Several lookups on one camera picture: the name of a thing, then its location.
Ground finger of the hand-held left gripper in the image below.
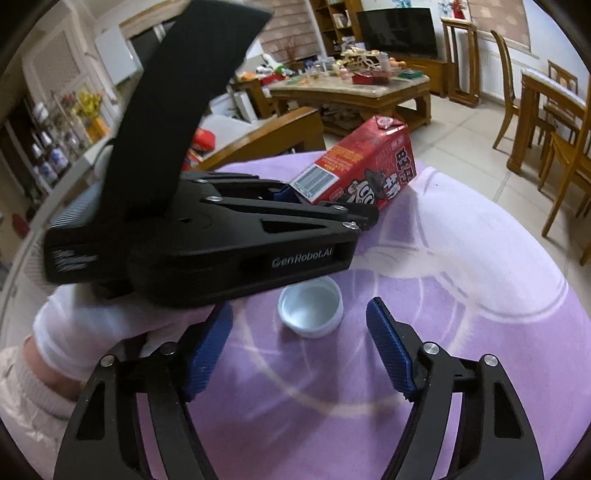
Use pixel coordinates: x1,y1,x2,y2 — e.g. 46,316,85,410
175,194,380,248
182,171,301,205

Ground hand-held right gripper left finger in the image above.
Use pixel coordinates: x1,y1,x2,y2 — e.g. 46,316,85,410
53,302,234,480

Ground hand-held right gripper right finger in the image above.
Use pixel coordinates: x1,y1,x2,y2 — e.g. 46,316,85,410
366,296,546,480

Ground red milk carton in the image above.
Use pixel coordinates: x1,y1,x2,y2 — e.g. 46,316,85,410
288,115,417,213

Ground small white cup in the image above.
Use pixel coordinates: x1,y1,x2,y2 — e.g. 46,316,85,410
277,282,345,339

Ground person's left forearm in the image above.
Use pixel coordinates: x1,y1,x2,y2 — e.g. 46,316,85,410
0,335,90,467

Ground person's left hand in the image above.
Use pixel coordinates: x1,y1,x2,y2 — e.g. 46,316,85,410
32,281,222,386

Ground white sofa cushion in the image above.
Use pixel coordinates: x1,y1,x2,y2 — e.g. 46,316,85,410
201,113,266,151

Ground purple tablecloth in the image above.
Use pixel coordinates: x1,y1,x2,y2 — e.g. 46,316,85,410
134,150,591,480

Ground red snack bag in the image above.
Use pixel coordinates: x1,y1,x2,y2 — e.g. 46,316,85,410
182,128,218,172

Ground wooden coffee table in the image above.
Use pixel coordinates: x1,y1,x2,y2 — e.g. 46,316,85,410
269,69,432,137

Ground pile of assorted small items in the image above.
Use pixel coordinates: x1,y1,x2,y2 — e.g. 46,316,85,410
231,44,423,86

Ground wooden bookshelf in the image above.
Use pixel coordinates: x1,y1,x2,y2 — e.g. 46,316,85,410
307,0,365,58

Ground low wooden television stand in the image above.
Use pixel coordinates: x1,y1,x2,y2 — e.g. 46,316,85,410
416,55,451,97

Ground display shelf with bottles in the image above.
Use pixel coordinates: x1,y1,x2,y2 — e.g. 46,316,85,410
7,88,116,204

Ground black television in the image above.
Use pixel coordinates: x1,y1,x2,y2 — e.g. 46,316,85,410
355,7,439,60

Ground yellow flowers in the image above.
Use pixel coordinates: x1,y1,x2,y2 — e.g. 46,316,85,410
74,90,105,118

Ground white radiator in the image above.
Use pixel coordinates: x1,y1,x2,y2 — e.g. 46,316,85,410
478,46,525,100

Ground tall narrow wooden stand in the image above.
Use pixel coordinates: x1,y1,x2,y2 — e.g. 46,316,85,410
440,16,481,109

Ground wooden dining table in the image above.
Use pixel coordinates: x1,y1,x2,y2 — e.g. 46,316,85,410
508,68,591,171

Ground wooden dining chair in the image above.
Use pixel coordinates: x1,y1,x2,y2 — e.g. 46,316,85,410
540,106,591,266
489,30,555,151
547,60,585,121

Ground beige window blind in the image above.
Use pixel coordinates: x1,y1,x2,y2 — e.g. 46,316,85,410
468,0,532,51

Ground wooden sofa frame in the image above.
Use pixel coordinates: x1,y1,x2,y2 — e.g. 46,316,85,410
196,106,326,171

